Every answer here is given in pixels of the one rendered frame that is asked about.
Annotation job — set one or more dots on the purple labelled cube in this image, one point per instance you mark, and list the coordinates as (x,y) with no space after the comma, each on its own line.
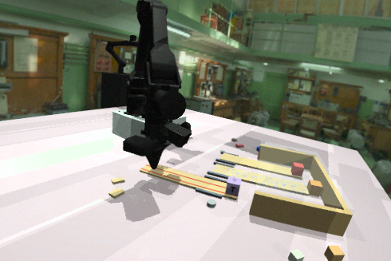
(233,186)

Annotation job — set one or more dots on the orange cube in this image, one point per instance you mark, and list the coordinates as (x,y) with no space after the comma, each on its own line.
(334,253)

